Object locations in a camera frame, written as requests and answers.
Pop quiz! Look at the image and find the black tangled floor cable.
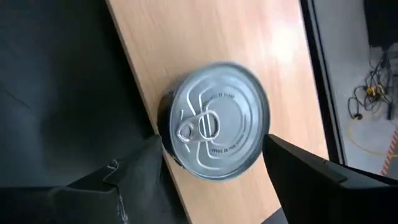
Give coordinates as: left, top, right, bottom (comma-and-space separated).
347, 49, 396, 121

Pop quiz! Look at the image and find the orange striped floor strip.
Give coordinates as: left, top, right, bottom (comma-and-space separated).
379, 129, 398, 177

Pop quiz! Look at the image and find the yellow extension cable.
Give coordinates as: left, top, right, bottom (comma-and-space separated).
348, 85, 398, 156

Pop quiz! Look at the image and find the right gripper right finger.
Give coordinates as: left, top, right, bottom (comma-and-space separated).
262, 133, 398, 224

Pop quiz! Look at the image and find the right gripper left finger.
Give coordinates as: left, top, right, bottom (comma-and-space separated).
0, 133, 189, 224

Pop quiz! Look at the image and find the dark floor equipment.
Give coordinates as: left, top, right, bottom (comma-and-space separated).
363, 0, 398, 49

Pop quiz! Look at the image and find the black aluminium rig frame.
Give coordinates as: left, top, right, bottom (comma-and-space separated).
299, 0, 346, 166

